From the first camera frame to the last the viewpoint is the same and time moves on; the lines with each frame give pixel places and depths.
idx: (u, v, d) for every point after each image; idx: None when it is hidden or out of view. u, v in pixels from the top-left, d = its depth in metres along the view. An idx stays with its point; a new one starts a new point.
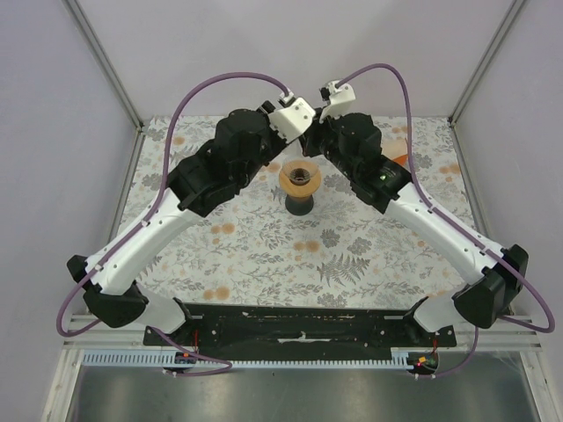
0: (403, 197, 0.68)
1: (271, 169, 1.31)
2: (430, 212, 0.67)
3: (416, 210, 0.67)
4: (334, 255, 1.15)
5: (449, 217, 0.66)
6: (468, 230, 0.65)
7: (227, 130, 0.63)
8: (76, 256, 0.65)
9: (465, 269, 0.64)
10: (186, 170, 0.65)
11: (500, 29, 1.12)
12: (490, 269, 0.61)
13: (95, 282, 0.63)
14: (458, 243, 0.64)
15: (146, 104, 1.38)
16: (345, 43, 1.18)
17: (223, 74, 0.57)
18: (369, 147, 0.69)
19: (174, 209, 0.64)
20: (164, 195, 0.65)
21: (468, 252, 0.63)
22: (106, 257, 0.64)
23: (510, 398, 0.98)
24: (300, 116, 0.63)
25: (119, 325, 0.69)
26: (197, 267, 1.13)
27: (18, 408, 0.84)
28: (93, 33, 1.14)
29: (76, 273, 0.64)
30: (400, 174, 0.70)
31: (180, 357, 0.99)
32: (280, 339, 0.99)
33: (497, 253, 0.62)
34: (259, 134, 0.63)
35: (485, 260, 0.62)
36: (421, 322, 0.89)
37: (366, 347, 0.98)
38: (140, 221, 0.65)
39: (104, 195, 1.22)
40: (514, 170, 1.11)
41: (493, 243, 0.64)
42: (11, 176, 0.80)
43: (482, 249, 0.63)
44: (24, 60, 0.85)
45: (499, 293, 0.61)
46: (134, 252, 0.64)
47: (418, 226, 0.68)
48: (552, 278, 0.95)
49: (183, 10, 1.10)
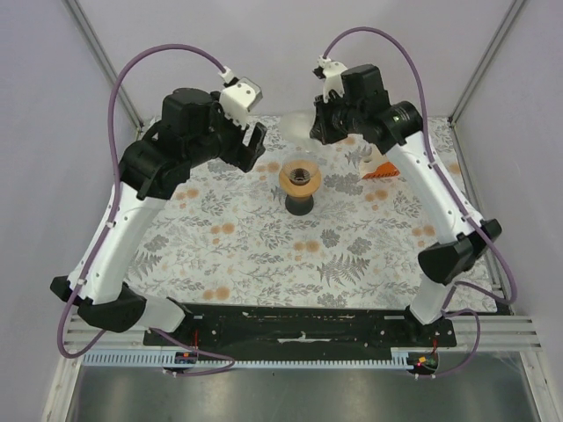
0: (410, 145, 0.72)
1: (271, 169, 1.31)
2: (430, 169, 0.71)
3: (418, 162, 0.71)
4: (334, 255, 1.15)
5: (445, 179, 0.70)
6: (457, 196, 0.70)
7: (172, 107, 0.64)
8: (54, 280, 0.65)
9: (443, 229, 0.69)
10: (134, 156, 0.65)
11: (500, 29, 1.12)
12: (464, 236, 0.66)
13: (84, 296, 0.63)
14: (444, 206, 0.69)
15: (147, 104, 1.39)
16: (345, 43, 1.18)
17: (157, 47, 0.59)
18: (371, 87, 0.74)
19: (135, 200, 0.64)
20: (120, 190, 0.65)
21: (450, 215, 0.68)
22: (85, 270, 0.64)
23: (511, 398, 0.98)
24: (243, 92, 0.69)
25: (121, 328, 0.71)
26: (197, 267, 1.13)
27: (18, 407, 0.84)
28: (93, 33, 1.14)
29: (62, 294, 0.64)
30: (411, 119, 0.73)
31: (181, 357, 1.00)
32: (280, 339, 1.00)
33: (476, 222, 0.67)
34: (205, 106, 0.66)
35: (463, 226, 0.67)
36: (417, 315, 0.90)
37: (366, 347, 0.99)
38: (106, 224, 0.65)
39: (104, 195, 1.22)
40: (514, 170, 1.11)
41: (475, 214, 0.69)
42: (11, 176, 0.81)
43: (464, 215, 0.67)
44: (24, 60, 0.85)
45: (465, 258, 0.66)
46: (112, 255, 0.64)
47: (413, 178, 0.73)
48: (552, 278, 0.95)
49: (182, 10, 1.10)
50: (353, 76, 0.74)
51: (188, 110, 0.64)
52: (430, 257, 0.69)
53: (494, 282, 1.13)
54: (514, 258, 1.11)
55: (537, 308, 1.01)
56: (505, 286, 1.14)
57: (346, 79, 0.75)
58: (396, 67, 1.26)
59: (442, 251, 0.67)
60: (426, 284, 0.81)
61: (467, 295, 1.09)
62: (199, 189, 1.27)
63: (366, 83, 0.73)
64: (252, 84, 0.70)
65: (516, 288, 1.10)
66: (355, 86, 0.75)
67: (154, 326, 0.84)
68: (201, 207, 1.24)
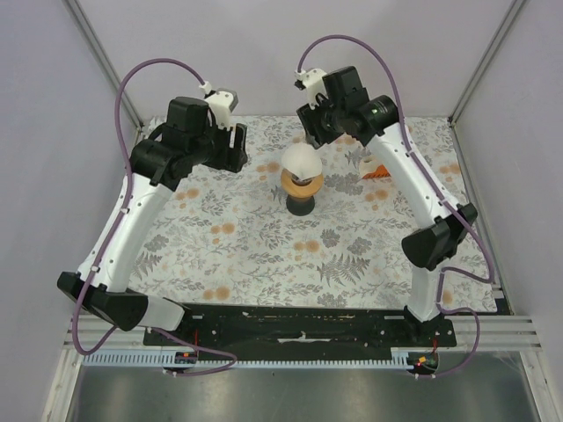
0: (388, 136, 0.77)
1: (271, 169, 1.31)
2: (407, 156, 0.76)
3: (395, 150, 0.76)
4: (334, 255, 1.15)
5: (421, 166, 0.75)
6: (435, 183, 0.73)
7: (178, 107, 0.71)
8: (64, 273, 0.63)
9: (421, 214, 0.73)
10: (143, 153, 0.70)
11: (500, 30, 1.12)
12: (441, 219, 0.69)
13: (97, 284, 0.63)
14: (422, 191, 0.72)
15: (147, 104, 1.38)
16: (345, 43, 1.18)
17: (155, 60, 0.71)
18: (349, 84, 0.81)
19: (147, 187, 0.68)
20: (132, 180, 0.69)
21: (427, 200, 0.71)
22: (99, 257, 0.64)
23: (511, 398, 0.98)
24: (222, 98, 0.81)
25: (126, 328, 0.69)
26: (197, 267, 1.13)
27: (18, 408, 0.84)
28: (93, 34, 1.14)
29: (73, 287, 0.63)
30: (389, 111, 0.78)
31: (180, 357, 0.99)
32: (280, 339, 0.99)
33: (452, 206, 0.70)
34: (206, 107, 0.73)
35: (441, 210, 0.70)
36: (415, 313, 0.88)
37: (366, 346, 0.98)
38: (120, 212, 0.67)
39: (104, 195, 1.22)
40: (514, 170, 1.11)
41: (451, 199, 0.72)
42: (10, 176, 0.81)
43: (441, 200, 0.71)
44: (23, 59, 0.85)
45: (443, 239, 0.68)
46: (127, 240, 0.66)
47: (392, 166, 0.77)
48: (552, 278, 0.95)
49: (183, 10, 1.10)
50: (332, 75, 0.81)
51: (193, 109, 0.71)
52: (410, 241, 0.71)
53: (494, 283, 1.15)
54: (514, 258, 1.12)
55: (537, 308, 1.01)
56: (505, 286, 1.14)
57: (327, 78, 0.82)
58: (395, 67, 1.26)
59: (420, 234, 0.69)
60: (415, 272, 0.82)
61: (467, 294, 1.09)
62: (199, 189, 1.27)
63: (344, 81, 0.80)
64: (228, 92, 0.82)
65: (516, 287, 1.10)
66: (335, 85, 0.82)
67: (156, 327, 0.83)
68: (201, 207, 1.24)
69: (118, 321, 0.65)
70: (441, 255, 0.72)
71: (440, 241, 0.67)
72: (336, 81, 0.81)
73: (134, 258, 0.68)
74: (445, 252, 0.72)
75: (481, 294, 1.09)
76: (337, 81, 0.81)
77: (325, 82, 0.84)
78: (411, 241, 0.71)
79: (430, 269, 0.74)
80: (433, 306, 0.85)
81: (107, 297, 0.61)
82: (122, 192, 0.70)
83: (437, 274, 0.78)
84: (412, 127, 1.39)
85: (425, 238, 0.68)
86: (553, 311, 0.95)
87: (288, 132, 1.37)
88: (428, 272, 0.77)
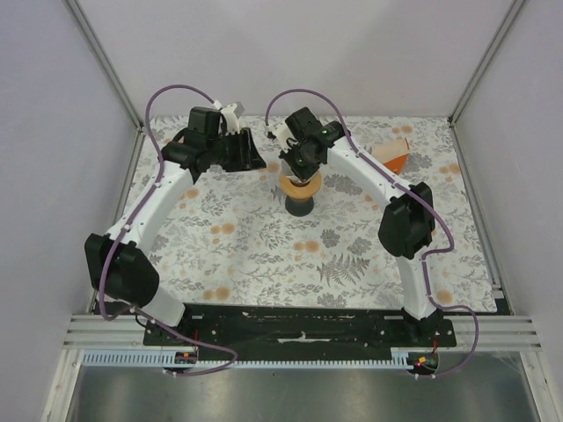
0: (339, 147, 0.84)
1: (271, 169, 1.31)
2: (357, 156, 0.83)
3: (347, 155, 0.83)
4: (334, 255, 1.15)
5: (370, 161, 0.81)
6: (386, 171, 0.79)
7: (197, 113, 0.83)
8: (93, 235, 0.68)
9: (382, 203, 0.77)
10: (173, 149, 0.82)
11: (500, 30, 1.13)
12: (397, 199, 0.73)
13: (127, 241, 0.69)
14: (376, 180, 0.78)
15: (147, 104, 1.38)
16: (346, 43, 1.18)
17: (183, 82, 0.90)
18: (305, 120, 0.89)
19: (178, 170, 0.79)
20: (164, 165, 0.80)
21: (382, 186, 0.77)
22: (130, 219, 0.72)
23: (510, 398, 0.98)
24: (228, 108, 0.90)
25: (137, 302, 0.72)
26: (197, 267, 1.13)
27: (18, 409, 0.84)
28: (93, 33, 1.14)
29: (101, 246, 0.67)
30: (337, 129, 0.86)
31: (180, 357, 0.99)
32: (280, 339, 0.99)
33: (404, 186, 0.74)
34: (220, 114, 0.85)
35: (394, 192, 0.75)
36: (412, 310, 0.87)
37: (366, 347, 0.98)
38: (152, 185, 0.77)
39: (104, 195, 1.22)
40: (514, 170, 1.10)
41: (403, 180, 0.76)
42: (10, 175, 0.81)
43: (393, 183, 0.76)
44: (24, 59, 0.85)
45: (405, 217, 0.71)
46: (155, 209, 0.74)
47: (348, 170, 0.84)
48: (552, 277, 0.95)
49: (184, 10, 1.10)
50: (289, 117, 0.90)
51: (210, 114, 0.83)
52: (385, 233, 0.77)
53: (494, 283, 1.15)
54: (513, 258, 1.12)
55: (537, 308, 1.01)
56: (505, 286, 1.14)
57: (288, 121, 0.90)
58: (395, 68, 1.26)
59: (387, 221, 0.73)
60: (399, 267, 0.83)
61: (466, 294, 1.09)
62: (199, 189, 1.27)
63: (300, 119, 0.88)
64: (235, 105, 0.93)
65: (516, 287, 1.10)
66: (293, 123, 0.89)
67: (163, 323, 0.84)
68: (201, 207, 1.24)
69: (135, 286, 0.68)
70: (414, 240, 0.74)
71: (402, 221, 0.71)
72: (292, 119, 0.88)
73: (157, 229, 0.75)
74: (420, 237, 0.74)
75: (481, 294, 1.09)
76: (294, 118, 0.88)
77: (287, 126, 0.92)
78: (385, 233, 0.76)
79: (408, 257, 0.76)
80: (427, 302, 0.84)
81: (135, 252, 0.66)
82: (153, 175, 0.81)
83: (419, 263, 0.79)
84: (412, 127, 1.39)
85: (391, 223, 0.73)
86: (553, 311, 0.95)
87: None
88: (410, 262, 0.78)
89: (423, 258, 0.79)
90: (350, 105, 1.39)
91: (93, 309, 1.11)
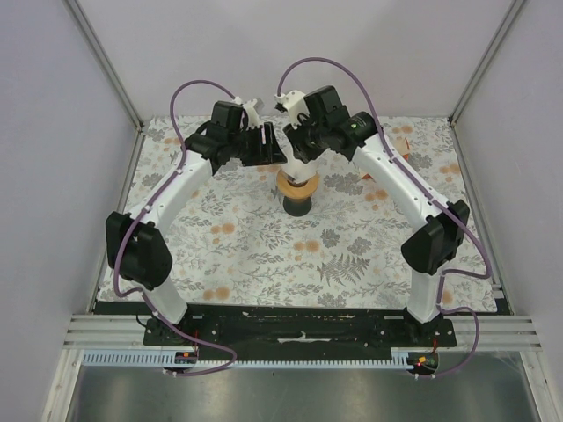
0: (369, 147, 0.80)
1: (271, 169, 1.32)
2: (391, 162, 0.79)
3: (378, 158, 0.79)
4: (334, 255, 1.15)
5: (405, 169, 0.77)
6: (422, 184, 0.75)
7: (221, 108, 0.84)
8: (114, 212, 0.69)
9: (413, 217, 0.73)
10: (197, 140, 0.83)
11: (500, 30, 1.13)
12: (433, 217, 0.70)
13: (146, 221, 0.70)
14: (411, 192, 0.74)
15: (146, 104, 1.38)
16: (346, 43, 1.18)
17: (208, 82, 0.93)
18: (330, 104, 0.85)
19: (199, 159, 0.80)
20: (186, 154, 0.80)
21: (417, 201, 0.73)
22: (150, 200, 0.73)
23: (511, 398, 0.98)
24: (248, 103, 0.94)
25: (151, 282, 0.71)
26: (197, 267, 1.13)
27: (18, 409, 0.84)
28: (93, 34, 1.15)
29: (121, 224, 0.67)
30: (368, 126, 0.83)
31: (180, 357, 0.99)
32: (280, 339, 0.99)
33: (442, 204, 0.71)
34: (243, 109, 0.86)
35: (430, 209, 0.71)
36: (415, 314, 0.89)
37: (366, 347, 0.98)
38: (175, 170, 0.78)
39: (104, 195, 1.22)
40: (515, 170, 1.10)
41: (440, 197, 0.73)
42: (10, 176, 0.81)
43: (430, 200, 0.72)
44: (24, 60, 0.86)
45: (440, 236, 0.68)
46: (175, 194, 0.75)
47: (378, 173, 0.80)
48: (551, 277, 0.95)
49: (184, 10, 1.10)
50: (314, 95, 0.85)
51: (233, 109, 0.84)
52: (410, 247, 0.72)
53: (493, 283, 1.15)
54: (514, 258, 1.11)
55: (537, 309, 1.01)
56: (505, 286, 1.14)
57: (308, 99, 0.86)
58: (395, 68, 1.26)
59: (418, 237, 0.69)
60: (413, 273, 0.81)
61: (466, 294, 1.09)
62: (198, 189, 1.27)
63: (325, 100, 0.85)
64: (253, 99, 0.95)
65: (516, 287, 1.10)
66: (316, 104, 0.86)
67: (169, 323, 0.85)
68: (201, 207, 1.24)
69: (151, 266, 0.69)
70: (440, 256, 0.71)
71: (435, 241, 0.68)
72: (318, 98, 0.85)
73: (172, 214, 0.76)
74: (445, 253, 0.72)
75: (481, 294, 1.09)
76: (318, 98, 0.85)
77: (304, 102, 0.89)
78: (410, 246, 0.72)
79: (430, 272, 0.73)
80: (433, 308, 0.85)
81: (154, 233, 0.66)
82: (175, 161, 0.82)
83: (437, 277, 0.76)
84: (412, 127, 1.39)
85: (422, 241, 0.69)
86: (553, 310, 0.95)
87: None
88: (429, 277, 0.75)
89: (442, 273, 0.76)
90: (350, 104, 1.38)
91: (93, 309, 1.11)
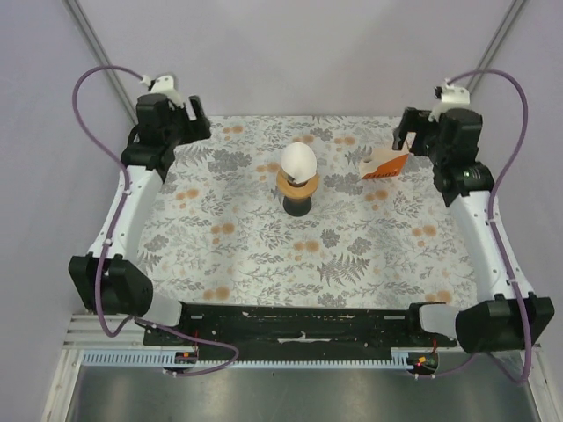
0: (472, 200, 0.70)
1: (271, 169, 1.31)
2: (486, 224, 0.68)
3: (475, 214, 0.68)
4: (334, 255, 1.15)
5: (500, 238, 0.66)
6: (510, 260, 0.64)
7: (144, 109, 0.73)
8: (76, 257, 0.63)
9: (483, 288, 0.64)
10: (135, 154, 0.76)
11: (500, 30, 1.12)
12: (503, 298, 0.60)
13: (113, 254, 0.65)
14: (491, 264, 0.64)
15: None
16: (345, 43, 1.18)
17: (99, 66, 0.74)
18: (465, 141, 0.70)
19: (144, 173, 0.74)
20: (127, 171, 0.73)
21: (495, 273, 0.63)
22: (110, 232, 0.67)
23: (511, 398, 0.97)
24: (163, 82, 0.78)
25: (138, 312, 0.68)
26: (197, 267, 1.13)
27: (18, 409, 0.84)
28: (93, 34, 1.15)
29: (85, 267, 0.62)
30: (482, 181, 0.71)
31: (180, 357, 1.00)
32: (280, 339, 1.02)
33: (521, 291, 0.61)
34: (166, 100, 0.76)
35: (505, 289, 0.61)
36: (421, 316, 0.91)
37: (366, 347, 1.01)
38: (123, 193, 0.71)
39: (104, 195, 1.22)
40: (515, 171, 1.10)
41: (523, 283, 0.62)
42: (10, 176, 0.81)
43: (509, 279, 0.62)
44: (23, 60, 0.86)
45: (499, 324, 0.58)
46: (133, 217, 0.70)
47: (466, 229, 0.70)
48: (552, 278, 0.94)
49: (183, 12, 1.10)
50: (453, 120, 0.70)
51: (159, 105, 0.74)
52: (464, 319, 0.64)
53: None
54: None
55: None
56: None
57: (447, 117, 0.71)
58: (395, 68, 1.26)
59: (474, 316, 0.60)
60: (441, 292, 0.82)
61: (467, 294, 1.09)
62: (199, 189, 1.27)
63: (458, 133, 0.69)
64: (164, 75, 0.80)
65: None
66: (449, 127, 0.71)
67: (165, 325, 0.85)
68: (201, 207, 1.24)
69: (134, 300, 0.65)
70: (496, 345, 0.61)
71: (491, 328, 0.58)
72: (455, 125, 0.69)
73: (138, 237, 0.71)
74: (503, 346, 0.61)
75: None
76: (455, 125, 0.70)
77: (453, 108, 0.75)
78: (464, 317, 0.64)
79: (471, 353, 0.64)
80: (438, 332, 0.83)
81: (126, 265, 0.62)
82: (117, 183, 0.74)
83: None
84: None
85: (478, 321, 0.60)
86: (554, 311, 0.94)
87: (288, 132, 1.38)
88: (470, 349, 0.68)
89: None
90: (350, 105, 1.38)
91: None
